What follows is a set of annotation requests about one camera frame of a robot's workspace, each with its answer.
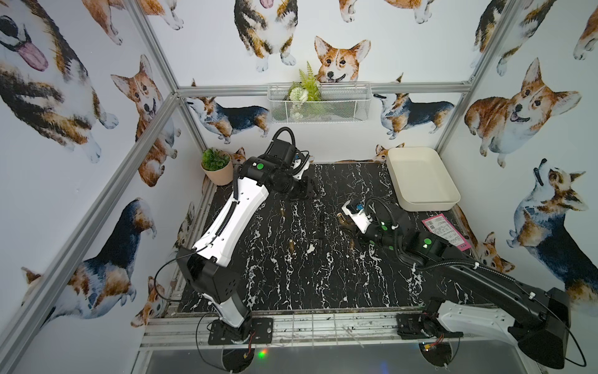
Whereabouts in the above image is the pink label card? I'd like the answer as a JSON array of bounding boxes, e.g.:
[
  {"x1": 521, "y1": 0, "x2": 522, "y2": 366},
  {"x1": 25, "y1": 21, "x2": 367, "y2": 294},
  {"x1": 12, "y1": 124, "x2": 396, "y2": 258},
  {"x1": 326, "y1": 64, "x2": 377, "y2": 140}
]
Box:
[{"x1": 422, "y1": 213, "x2": 472, "y2": 252}]

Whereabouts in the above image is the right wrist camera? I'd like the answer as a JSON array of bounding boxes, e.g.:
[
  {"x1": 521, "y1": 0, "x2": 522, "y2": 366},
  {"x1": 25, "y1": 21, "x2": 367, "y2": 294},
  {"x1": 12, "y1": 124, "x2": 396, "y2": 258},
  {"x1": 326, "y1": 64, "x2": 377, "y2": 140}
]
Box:
[{"x1": 342, "y1": 199, "x2": 372, "y2": 235}]

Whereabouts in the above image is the white wire wall basket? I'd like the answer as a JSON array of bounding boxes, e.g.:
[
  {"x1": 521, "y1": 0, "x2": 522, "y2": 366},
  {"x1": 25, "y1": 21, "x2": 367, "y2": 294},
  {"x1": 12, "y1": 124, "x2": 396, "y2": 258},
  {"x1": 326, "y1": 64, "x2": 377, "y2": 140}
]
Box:
[{"x1": 267, "y1": 83, "x2": 373, "y2": 123}]

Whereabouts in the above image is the artificial fern with flower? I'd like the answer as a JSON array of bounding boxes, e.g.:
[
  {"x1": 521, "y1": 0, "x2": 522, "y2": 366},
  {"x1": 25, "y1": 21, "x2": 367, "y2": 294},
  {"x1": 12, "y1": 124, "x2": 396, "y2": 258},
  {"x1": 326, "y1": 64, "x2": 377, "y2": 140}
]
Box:
[{"x1": 285, "y1": 62, "x2": 323, "y2": 122}]

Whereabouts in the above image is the aluminium front rail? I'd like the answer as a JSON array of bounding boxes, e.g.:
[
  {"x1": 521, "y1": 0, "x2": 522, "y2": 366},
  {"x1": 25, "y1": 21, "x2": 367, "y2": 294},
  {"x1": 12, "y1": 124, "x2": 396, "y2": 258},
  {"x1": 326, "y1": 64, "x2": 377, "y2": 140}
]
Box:
[{"x1": 139, "y1": 310, "x2": 526, "y2": 352}]

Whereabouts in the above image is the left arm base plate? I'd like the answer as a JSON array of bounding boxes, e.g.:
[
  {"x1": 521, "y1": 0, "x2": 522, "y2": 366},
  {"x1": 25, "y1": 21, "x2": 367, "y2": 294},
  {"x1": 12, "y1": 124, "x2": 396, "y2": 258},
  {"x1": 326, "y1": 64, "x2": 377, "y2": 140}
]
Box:
[{"x1": 208, "y1": 317, "x2": 274, "y2": 345}]

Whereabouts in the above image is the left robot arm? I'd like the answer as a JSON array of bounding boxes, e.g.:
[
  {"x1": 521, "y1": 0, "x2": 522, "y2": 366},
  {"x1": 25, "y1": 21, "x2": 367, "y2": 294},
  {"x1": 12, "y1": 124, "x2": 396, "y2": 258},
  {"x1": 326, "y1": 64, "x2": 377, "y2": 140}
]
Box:
[{"x1": 176, "y1": 126, "x2": 316, "y2": 330}]

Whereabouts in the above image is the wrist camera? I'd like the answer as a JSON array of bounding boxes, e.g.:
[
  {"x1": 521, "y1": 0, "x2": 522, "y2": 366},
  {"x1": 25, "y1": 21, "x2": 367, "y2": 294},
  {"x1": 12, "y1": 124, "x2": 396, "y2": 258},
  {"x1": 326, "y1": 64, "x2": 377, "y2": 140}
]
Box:
[
  {"x1": 342, "y1": 199, "x2": 372, "y2": 235},
  {"x1": 291, "y1": 157, "x2": 310, "y2": 180}
]

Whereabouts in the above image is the potted green plant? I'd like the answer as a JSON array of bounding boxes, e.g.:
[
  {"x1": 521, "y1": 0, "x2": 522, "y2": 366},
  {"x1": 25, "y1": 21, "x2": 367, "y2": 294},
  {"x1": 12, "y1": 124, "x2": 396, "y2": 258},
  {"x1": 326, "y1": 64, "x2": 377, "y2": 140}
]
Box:
[{"x1": 201, "y1": 148, "x2": 234, "y2": 186}]

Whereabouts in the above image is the cream rectangular tray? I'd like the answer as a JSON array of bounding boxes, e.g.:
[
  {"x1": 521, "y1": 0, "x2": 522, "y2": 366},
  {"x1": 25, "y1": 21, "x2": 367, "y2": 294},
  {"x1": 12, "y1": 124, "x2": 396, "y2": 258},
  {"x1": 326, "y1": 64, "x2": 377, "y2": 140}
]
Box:
[{"x1": 386, "y1": 147, "x2": 461, "y2": 212}]

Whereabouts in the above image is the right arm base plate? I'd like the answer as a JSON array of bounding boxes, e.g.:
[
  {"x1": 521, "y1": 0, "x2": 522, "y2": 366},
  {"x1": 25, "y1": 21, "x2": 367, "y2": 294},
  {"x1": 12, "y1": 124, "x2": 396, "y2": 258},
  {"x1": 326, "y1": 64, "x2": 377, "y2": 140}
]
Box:
[{"x1": 396, "y1": 313, "x2": 463, "y2": 339}]

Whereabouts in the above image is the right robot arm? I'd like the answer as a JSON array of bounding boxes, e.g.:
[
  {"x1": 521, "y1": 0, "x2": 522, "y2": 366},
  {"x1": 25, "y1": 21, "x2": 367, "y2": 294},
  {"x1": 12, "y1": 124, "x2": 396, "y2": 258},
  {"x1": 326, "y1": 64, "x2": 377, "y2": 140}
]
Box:
[{"x1": 342, "y1": 197, "x2": 576, "y2": 369}]

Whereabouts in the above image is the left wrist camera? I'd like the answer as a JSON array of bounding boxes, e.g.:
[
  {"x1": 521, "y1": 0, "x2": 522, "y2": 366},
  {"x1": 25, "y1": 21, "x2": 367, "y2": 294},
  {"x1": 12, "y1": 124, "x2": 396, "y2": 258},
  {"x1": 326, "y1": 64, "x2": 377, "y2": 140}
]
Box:
[{"x1": 291, "y1": 157, "x2": 310, "y2": 180}]

